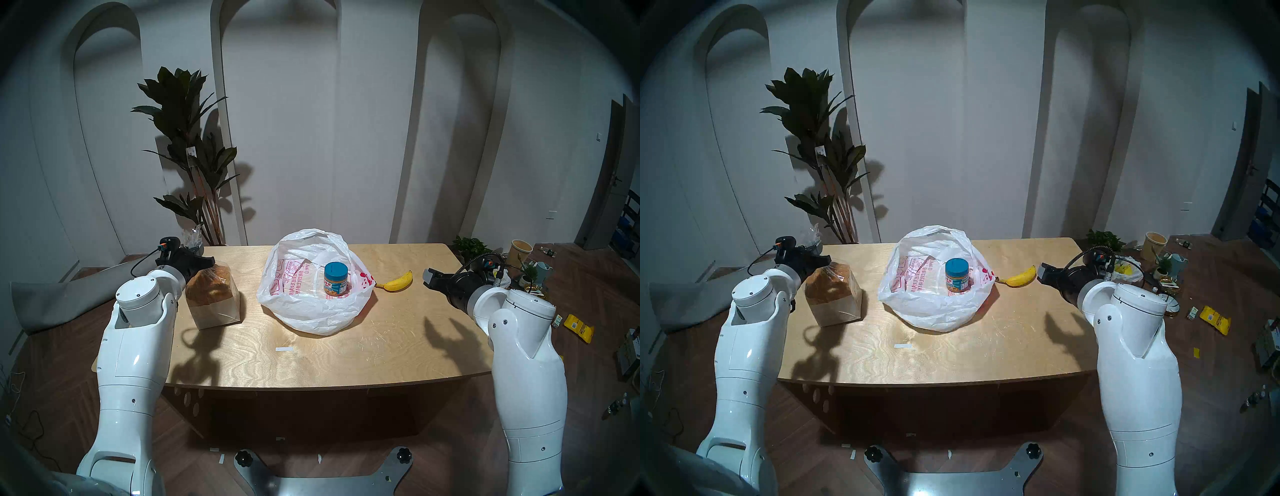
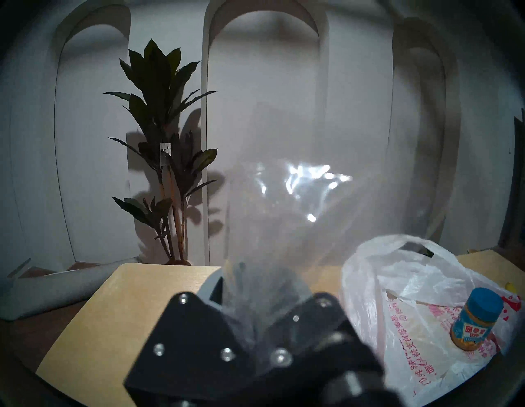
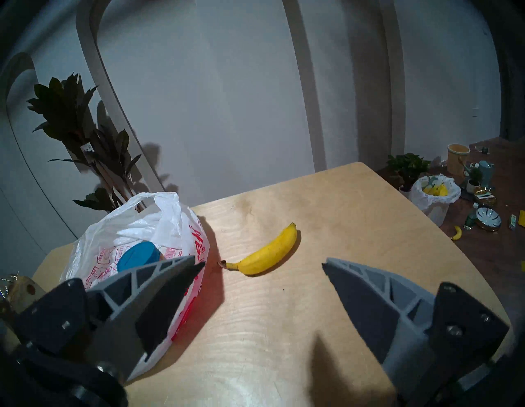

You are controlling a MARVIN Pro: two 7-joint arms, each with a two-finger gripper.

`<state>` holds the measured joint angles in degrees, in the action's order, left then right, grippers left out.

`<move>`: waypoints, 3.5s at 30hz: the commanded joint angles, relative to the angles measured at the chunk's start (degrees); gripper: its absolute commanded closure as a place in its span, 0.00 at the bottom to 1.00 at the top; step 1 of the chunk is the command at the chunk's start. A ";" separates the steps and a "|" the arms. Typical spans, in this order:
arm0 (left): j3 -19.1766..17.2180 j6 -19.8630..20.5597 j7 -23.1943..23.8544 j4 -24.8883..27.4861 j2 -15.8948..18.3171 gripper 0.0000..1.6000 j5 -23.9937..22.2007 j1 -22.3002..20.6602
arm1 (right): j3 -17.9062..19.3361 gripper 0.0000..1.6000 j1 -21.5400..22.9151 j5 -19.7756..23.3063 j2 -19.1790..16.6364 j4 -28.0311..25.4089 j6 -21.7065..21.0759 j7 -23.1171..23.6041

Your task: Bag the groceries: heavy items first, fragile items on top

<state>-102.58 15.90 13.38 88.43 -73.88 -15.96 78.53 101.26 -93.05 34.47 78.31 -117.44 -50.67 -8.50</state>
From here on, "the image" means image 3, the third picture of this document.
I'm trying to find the white bin with plastic liner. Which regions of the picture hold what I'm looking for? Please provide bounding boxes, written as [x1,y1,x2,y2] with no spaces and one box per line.
[409,174,462,227]

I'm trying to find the gold rimmed bowl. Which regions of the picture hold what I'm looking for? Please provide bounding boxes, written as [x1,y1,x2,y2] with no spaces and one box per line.
[475,188,498,207]

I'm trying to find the beige paper bucket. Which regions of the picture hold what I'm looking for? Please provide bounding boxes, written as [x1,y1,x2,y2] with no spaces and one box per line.
[447,144,471,177]

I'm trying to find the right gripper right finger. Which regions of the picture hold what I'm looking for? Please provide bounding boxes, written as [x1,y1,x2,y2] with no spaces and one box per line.
[322,258,510,394]

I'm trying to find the yellow banana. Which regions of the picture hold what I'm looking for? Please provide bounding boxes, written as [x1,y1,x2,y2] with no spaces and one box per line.
[217,222,298,276]

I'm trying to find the white plastic shopping bag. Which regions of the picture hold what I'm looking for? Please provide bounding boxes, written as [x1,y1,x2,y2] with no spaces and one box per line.
[61,192,210,380]

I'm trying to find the teal pitcher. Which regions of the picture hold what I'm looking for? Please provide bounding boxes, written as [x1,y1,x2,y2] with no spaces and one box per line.
[478,160,495,187]

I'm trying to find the peanut butter jar blue lid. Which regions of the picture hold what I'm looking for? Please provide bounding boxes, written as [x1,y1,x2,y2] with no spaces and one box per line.
[116,241,161,272]

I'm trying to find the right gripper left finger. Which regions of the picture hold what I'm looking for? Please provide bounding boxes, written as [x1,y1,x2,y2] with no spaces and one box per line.
[14,255,205,382]

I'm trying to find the small green potted plant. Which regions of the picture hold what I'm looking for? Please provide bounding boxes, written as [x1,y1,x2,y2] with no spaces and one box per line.
[387,153,431,193]

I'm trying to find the tall dark-leaved potted plant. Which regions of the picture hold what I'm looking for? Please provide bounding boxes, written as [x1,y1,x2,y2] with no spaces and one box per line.
[27,73,148,214]

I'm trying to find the tiny potted plant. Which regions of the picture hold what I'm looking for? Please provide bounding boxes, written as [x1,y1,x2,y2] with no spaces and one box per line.
[466,167,484,193]

